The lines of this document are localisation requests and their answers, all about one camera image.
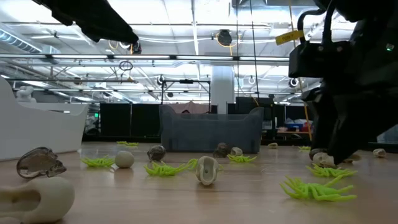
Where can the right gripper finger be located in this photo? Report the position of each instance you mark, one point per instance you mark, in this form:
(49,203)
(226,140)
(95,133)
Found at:
(357,124)
(320,124)

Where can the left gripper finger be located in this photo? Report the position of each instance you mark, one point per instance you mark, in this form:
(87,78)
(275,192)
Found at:
(102,21)

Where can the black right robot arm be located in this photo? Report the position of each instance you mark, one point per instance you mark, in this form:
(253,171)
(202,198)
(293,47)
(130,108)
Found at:
(357,7)

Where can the red container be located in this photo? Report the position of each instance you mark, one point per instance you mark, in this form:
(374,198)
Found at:
(307,127)

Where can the blue storage bin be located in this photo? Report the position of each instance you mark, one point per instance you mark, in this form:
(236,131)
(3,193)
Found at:
(293,127)

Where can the wooden background table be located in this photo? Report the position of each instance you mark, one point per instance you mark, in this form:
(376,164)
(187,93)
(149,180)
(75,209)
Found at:
(292,132)

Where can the white robot figure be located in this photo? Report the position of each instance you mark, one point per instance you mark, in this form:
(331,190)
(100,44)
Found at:
(25,93)

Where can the black background rig stand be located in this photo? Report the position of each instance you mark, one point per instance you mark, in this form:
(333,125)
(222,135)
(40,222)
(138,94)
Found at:
(186,81)

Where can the white building column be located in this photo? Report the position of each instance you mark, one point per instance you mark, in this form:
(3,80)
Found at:
(222,90)

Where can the grey translucent plastic bin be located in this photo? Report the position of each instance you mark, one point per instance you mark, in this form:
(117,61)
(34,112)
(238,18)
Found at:
(205,132)

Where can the white plastic bin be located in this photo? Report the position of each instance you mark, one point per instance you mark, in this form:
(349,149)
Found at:
(37,130)

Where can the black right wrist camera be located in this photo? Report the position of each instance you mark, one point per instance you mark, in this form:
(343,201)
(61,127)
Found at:
(317,60)

